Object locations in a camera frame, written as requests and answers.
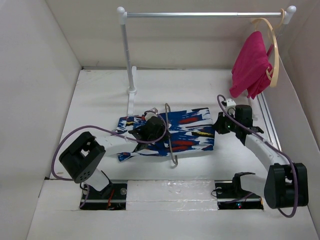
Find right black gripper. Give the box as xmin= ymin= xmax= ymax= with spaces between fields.
xmin=213 ymin=110 xmax=240 ymax=134

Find blue white red patterned trousers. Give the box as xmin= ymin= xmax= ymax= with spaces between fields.
xmin=117 ymin=107 xmax=215 ymax=162

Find clear plastic hanger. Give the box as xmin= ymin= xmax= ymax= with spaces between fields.
xmin=164 ymin=103 xmax=179 ymax=168

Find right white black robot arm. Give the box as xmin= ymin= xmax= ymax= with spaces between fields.
xmin=213 ymin=104 xmax=309 ymax=210

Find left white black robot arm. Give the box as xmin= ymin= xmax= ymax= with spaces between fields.
xmin=58 ymin=114 xmax=167 ymax=199

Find beige wooden hanger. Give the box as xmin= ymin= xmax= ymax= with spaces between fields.
xmin=251 ymin=8 xmax=286 ymax=88

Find magenta pink garment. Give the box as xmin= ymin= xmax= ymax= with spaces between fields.
xmin=229 ymin=31 xmax=273 ymax=99

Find white and silver clothes rack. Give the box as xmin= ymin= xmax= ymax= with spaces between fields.
xmin=116 ymin=5 xmax=298 ymax=117

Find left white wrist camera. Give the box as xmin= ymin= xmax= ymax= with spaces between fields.
xmin=144 ymin=107 xmax=158 ymax=121

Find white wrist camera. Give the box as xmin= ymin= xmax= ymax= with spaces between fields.
xmin=222 ymin=98 xmax=237 ymax=111
xmin=144 ymin=107 xmax=158 ymax=121

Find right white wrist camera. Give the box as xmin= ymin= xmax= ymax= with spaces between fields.
xmin=222 ymin=98 xmax=237 ymax=111

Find aluminium rail at right wall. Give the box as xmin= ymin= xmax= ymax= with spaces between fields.
xmin=257 ymin=93 xmax=282 ymax=151

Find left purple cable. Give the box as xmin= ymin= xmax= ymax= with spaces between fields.
xmin=51 ymin=113 xmax=168 ymax=210

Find purple cable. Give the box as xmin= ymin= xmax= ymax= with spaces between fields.
xmin=216 ymin=94 xmax=300 ymax=219
xmin=51 ymin=113 xmax=168 ymax=210

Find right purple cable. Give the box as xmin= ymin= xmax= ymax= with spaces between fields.
xmin=216 ymin=94 xmax=300 ymax=219

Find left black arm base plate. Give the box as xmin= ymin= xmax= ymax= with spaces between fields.
xmin=79 ymin=182 xmax=128 ymax=211

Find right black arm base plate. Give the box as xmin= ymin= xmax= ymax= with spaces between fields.
xmin=211 ymin=180 xmax=264 ymax=210

